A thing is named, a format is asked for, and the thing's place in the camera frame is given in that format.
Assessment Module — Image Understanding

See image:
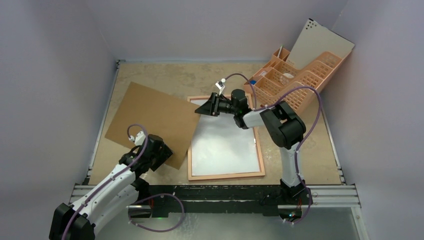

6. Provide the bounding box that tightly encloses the orange plastic desk organizer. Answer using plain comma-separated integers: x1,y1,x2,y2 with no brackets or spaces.
243,48,345,107

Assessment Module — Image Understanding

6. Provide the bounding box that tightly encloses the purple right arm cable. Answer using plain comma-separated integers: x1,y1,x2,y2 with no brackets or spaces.
222,73,323,225

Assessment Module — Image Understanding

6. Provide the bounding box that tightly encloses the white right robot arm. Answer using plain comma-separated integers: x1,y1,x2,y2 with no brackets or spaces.
194,89,313,205

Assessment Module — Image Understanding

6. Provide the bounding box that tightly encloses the brown cardboard backing board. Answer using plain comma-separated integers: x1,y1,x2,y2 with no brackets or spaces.
105,82,200,170

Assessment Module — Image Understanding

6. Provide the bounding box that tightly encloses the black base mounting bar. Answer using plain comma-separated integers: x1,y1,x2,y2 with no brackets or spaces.
128,184,313,221

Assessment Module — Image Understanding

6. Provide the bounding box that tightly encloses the green white pen upright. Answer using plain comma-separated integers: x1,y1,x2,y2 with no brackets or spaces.
277,45,284,58

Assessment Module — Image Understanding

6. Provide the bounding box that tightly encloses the aluminium rail frame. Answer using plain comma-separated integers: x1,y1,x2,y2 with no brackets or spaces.
71,62,365,240

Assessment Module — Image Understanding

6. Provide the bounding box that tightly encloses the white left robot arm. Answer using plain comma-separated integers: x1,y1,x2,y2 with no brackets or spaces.
48,132,173,240

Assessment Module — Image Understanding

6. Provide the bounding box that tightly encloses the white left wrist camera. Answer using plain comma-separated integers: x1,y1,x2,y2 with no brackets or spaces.
129,131,146,146

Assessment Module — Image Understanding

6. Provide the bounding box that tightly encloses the pink picture frame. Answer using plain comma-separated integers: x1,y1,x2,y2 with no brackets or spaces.
187,94,266,182

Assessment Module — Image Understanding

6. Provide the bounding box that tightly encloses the white tape roll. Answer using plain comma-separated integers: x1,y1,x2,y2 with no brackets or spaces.
283,72,294,79

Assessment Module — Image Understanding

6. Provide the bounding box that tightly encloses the grey perforated board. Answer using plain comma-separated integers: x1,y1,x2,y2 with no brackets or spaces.
286,18,355,70

